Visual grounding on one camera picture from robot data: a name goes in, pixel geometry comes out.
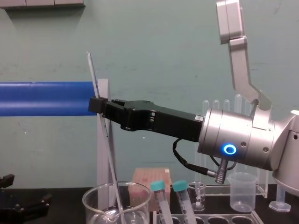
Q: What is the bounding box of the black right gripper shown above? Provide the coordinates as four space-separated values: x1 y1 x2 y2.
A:
88 96 204 143

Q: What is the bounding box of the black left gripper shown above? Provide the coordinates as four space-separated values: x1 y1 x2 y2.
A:
0 174 53 224

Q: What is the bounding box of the long glass thermometer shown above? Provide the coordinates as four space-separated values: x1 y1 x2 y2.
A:
86 51 126 224

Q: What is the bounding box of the large glass beaker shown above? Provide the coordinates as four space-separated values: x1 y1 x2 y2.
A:
82 182 153 224

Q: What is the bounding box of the teal capped centrifuge tube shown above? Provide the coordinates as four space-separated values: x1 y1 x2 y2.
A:
172 179 198 224
150 180 174 224

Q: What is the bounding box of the small glass beaker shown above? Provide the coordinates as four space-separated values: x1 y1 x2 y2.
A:
187 182 207 212

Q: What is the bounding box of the translucent plastic beaker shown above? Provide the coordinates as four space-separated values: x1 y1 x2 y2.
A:
227 172 259 213

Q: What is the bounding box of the clear acrylic tube stand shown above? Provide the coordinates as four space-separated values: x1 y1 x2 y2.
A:
194 149 270 199

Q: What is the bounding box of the grey upright stand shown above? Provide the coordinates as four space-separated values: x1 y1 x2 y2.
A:
96 78 117 204

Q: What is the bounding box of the blue horizontal pipe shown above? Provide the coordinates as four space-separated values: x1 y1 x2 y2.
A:
0 81 99 117

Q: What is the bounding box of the pink cardboard box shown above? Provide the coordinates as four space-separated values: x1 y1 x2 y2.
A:
131 168 171 213

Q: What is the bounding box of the plastic measuring cylinder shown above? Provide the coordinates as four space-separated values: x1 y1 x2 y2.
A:
268 184 292 212

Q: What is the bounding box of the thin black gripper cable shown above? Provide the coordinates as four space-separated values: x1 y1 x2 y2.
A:
172 138 237 185

